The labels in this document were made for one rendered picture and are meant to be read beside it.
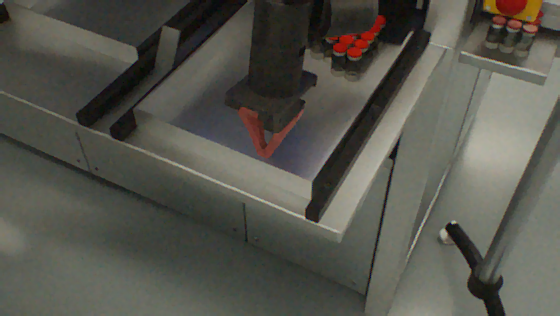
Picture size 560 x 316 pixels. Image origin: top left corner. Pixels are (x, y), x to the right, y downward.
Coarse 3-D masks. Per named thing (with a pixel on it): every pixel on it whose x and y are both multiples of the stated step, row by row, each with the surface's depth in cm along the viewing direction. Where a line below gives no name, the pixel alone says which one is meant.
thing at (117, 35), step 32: (32, 0) 98; (64, 0) 99; (96, 0) 99; (128, 0) 99; (160, 0) 99; (192, 0) 93; (64, 32) 91; (96, 32) 87; (128, 32) 93; (160, 32) 89
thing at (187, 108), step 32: (224, 32) 89; (192, 64) 84; (224, 64) 87; (320, 64) 87; (384, 64) 87; (160, 96) 80; (192, 96) 82; (224, 96) 82; (320, 96) 82; (352, 96) 82; (160, 128) 75; (192, 128) 78; (224, 128) 78; (320, 128) 78; (352, 128) 75; (224, 160) 73; (256, 160) 70; (288, 160) 74; (320, 160) 74
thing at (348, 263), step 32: (480, 96) 194; (0, 128) 188; (32, 128) 177; (64, 128) 168; (448, 128) 129; (64, 160) 181; (96, 160) 171; (128, 160) 162; (448, 160) 165; (160, 192) 166; (192, 192) 157; (384, 192) 120; (224, 224) 160; (256, 224) 152; (288, 224) 145; (352, 224) 132; (416, 224) 143; (288, 256) 155; (320, 256) 148; (352, 256) 141; (352, 288) 150
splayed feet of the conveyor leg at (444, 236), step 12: (444, 228) 175; (456, 228) 165; (444, 240) 171; (456, 240) 162; (468, 240) 159; (468, 252) 156; (468, 264) 155; (480, 264) 152; (468, 288) 151; (480, 288) 147; (492, 288) 146; (492, 300) 145; (492, 312) 144; (504, 312) 144
